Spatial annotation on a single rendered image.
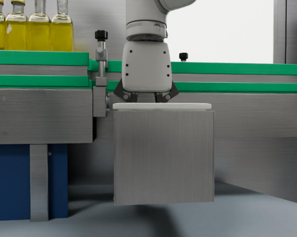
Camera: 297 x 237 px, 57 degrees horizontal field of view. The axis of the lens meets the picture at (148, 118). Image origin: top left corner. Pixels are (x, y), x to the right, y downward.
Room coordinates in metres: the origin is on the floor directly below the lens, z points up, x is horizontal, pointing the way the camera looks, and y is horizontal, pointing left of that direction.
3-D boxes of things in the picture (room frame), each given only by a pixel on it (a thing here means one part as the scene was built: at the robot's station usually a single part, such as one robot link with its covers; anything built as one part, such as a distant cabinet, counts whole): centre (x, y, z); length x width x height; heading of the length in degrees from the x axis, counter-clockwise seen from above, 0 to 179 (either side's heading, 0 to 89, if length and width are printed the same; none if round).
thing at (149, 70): (0.56, 0.00, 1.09); 0.10 x 0.07 x 0.11; 98
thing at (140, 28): (0.57, 0.00, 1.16); 0.09 x 0.08 x 0.03; 98
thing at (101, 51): (0.65, 0.11, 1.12); 0.17 x 0.03 x 0.12; 6
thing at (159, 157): (0.59, -0.01, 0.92); 0.27 x 0.17 x 0.15; 6
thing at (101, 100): (0.67, 0.11, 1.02); 0.09 x 0.04 x 0.07; 6
